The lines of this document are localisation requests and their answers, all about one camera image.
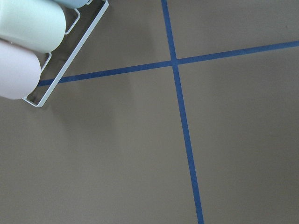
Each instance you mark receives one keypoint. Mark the pale blue cup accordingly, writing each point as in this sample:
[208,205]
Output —
[73,4]

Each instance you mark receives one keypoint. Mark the blue tape strip lengthwise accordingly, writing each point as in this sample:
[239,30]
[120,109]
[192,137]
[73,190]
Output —
[182,111]

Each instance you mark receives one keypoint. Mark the blue tape strip crosswise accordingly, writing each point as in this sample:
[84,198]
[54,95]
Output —
[181,61]

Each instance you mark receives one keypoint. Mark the white wire cup rack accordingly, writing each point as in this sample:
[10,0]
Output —
[80,23]

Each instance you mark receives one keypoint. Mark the pale pink cup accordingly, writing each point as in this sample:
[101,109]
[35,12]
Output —
[20,71]

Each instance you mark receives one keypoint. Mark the pale green cup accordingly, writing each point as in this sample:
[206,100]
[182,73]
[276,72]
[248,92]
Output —
[38,25]

